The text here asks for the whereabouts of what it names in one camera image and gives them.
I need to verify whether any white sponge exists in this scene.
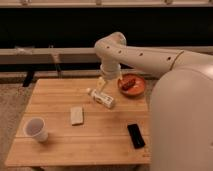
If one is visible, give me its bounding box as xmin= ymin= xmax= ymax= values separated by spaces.
xmin=70 ymin=106 xmax=84 ymax=125

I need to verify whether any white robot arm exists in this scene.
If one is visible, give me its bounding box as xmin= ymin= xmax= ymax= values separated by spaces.
xmin=94 ymin=32 xmax=213 ymax=171

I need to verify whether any white plastic bottle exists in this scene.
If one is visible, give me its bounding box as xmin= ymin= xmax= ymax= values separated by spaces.
xmin=86 ymin=88 xmax=115 ymax=109

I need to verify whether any brown food in bowl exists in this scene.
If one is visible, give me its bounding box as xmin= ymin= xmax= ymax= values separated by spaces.
xmin=121 ymin=78 xmax=136 ymax=91

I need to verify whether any red bowl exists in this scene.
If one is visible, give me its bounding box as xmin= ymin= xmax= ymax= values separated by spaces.
xmin=117 ymin=74 xmax=146 ymax=97

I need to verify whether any black remote control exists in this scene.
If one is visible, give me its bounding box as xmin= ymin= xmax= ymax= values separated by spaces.
xmin=127 ymin=124 xmax=145 ymax=149

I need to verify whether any white paper cup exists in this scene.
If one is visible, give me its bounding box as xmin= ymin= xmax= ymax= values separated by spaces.
xmin=23 ymin=118 xmax=48 ymax=143

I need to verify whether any grey metal rail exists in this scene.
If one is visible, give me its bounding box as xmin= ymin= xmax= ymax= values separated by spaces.
xmin=0 ymin=45 xmax=213 ymax=66

